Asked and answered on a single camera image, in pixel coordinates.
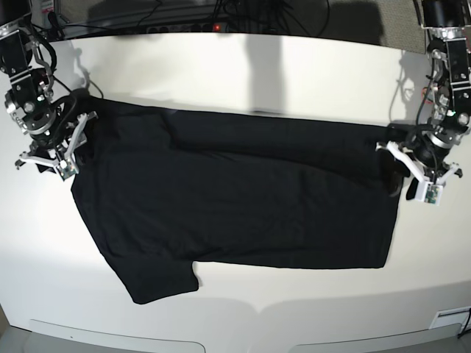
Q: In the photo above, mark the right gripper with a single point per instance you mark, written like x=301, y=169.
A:
x=46, y=158

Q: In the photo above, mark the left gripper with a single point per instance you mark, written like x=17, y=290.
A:
x=420, y=156

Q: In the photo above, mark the black printed T-shirt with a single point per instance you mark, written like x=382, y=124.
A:
x=152, y=249

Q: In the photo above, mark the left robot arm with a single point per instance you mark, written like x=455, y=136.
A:
x=448, y=87

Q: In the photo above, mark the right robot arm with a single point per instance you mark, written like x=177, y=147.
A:
x=25, y=81

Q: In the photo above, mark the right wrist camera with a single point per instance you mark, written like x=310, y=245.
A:
x=67, y=169

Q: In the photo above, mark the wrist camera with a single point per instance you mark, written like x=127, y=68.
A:
x=67, y=169
x=429, y=193

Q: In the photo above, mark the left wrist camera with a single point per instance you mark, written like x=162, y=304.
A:
x=429, y=193

